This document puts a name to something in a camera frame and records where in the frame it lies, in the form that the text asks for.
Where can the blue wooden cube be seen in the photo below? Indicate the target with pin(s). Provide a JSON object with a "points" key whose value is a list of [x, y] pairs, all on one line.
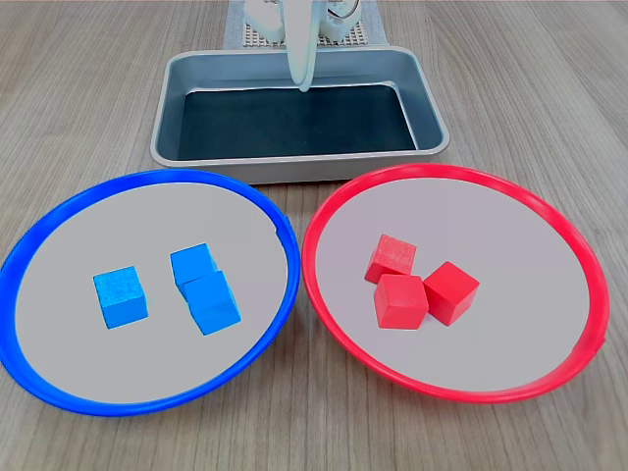
{"points": [[191, 260], [213, 304], [120, 297]]}

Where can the red wooden cube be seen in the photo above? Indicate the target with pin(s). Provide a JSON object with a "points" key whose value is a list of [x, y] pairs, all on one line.
{"points": [[400, 301], [392, 252], [450, 294]]}

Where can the black tray mat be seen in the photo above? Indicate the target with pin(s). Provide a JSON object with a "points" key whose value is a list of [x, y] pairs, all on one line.
{"points": [[294, 127]]}

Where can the steel tray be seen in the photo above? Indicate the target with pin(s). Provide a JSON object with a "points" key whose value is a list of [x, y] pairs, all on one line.
{"points": [[167, 122]]}

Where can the blue rimmed white plate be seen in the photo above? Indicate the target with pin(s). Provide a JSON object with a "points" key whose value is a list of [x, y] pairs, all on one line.
{"points": [[147, 216]]}

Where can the red rimmed white plate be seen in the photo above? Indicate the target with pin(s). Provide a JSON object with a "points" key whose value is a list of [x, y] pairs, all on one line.
{"points": [[515, 319]]}

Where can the pale perforated base plate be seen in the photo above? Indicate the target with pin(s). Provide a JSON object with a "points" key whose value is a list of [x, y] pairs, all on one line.
{"points": [[353, 43]]}

